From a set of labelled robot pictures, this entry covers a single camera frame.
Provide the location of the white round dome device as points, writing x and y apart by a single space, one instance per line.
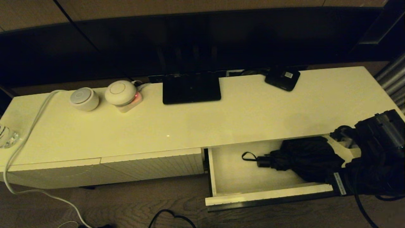
120 91

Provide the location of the grey curtain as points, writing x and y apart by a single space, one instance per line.
394 79

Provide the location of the black TV base plate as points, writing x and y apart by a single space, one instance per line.
190 90

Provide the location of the white TV cabinet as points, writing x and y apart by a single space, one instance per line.
177 126

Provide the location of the white speaker grey top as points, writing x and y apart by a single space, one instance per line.
84 99

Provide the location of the white ribbed drawer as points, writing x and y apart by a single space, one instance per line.
240 177

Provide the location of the black set-top box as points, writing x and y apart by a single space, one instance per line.
281 79

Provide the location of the white ribbed cabinet front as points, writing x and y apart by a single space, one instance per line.
53 174
155 164

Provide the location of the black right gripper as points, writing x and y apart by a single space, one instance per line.
351 182

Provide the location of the black flat television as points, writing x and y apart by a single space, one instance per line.
221 41

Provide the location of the clear glass cup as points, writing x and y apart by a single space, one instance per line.
8 137

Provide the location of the black umbrella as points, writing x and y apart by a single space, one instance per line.
307 158

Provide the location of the white power strip red switch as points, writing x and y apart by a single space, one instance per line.
133 104

